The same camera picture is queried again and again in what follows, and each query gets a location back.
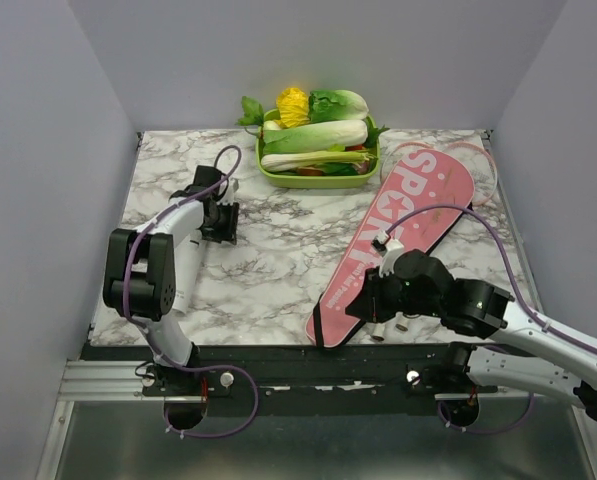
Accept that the white green napa cabbage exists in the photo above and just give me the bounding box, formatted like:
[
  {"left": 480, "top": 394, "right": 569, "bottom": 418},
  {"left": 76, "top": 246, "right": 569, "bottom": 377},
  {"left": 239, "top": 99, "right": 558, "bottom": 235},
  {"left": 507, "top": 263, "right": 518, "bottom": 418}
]
[{"left": 262, "top": 120, "right": 368, "bottom": 155}]

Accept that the green vegetable basket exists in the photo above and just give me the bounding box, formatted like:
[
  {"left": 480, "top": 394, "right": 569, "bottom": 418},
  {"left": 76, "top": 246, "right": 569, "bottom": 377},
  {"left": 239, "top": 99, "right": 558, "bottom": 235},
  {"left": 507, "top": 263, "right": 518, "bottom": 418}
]
[{"left": 255, "top": 110, "right": 388, "bottom": 189}]

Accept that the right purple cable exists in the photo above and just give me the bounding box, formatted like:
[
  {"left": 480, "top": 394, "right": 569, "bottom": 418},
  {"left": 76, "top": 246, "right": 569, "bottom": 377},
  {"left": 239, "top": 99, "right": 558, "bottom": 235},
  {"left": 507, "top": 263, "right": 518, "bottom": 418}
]
[{"left": 377, "top": 203, "right": 597, "bottom": 436}]

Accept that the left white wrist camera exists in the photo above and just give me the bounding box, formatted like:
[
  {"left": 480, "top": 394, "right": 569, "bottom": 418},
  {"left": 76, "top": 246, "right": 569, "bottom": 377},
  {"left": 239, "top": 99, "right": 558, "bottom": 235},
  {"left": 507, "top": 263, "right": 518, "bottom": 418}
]
[{"left": 219, "top": 179, "right": 239, "bottom": 205}]

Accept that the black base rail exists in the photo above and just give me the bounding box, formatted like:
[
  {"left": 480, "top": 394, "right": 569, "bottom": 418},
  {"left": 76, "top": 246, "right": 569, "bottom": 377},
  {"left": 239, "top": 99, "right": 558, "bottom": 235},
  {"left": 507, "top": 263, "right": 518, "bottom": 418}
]
[{"left": 81, "top": 342, "right": 494, "bottom": 424}]

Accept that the white shuttlecock tube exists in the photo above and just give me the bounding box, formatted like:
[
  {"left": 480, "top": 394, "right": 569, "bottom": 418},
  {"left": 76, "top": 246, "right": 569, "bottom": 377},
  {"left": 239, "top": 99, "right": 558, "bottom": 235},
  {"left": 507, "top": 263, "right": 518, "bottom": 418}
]
[{"left": 173, "top": 233, "right": 205, "bottom": 314}]

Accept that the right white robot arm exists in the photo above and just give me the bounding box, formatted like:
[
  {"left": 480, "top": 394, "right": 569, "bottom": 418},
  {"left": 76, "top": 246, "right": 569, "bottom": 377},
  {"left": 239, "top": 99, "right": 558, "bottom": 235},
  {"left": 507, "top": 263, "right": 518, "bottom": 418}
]
[{"left": 345, "top": 250, "right": 597, "bottom": 422}]

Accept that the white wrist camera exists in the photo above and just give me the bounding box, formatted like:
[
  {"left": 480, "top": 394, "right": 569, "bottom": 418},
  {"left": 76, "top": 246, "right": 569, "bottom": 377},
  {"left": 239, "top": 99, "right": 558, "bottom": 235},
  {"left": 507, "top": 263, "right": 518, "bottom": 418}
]
[
  {"left": 371, "top": 231, "right": 405, "bottom": 277},
  {"left": 219, "top": 179, "right": 239, "bottom": 205}
]

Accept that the dark green lettuce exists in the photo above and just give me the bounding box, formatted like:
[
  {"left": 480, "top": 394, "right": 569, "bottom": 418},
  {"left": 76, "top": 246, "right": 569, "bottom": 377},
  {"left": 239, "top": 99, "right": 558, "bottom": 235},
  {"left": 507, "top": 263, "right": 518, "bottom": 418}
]
[{"left": 308, "top": 90, "right": 369, "bottom": 123}]

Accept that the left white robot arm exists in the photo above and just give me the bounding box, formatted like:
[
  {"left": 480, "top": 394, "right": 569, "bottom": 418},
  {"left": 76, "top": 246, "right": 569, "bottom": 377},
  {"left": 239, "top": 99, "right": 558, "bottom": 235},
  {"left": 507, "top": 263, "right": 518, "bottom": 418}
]
[{"left": 102, "top": 166, "right": 239, "bottom": 371}]

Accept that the yellow leafy vegetable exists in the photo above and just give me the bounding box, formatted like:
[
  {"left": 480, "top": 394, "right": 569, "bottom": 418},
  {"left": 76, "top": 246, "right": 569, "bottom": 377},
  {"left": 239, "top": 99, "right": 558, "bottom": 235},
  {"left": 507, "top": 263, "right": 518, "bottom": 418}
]
[{"left": 276, "top": 87, "right": 310, "bottom": 128}]

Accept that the pink racket bag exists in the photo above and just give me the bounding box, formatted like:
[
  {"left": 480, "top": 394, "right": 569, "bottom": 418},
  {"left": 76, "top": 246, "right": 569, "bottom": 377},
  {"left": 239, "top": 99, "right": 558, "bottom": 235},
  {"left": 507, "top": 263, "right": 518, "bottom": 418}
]
[{"left": 306, "top": 148, "right": 475, "bottom": 348}]

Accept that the white green celery stalk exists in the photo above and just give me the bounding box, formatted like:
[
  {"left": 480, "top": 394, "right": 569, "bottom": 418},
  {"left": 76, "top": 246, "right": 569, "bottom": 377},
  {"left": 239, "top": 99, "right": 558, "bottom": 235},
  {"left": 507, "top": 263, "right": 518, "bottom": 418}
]
[{"left": 260, "top": 150, "right": 376, "bottom": 173}]

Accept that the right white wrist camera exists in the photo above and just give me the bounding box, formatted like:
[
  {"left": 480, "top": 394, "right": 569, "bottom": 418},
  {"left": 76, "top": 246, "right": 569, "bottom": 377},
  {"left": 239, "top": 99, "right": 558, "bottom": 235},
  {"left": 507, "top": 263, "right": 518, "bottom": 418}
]
[{"left": 371, "top": 231, "right": 405, "bottom": 277}]

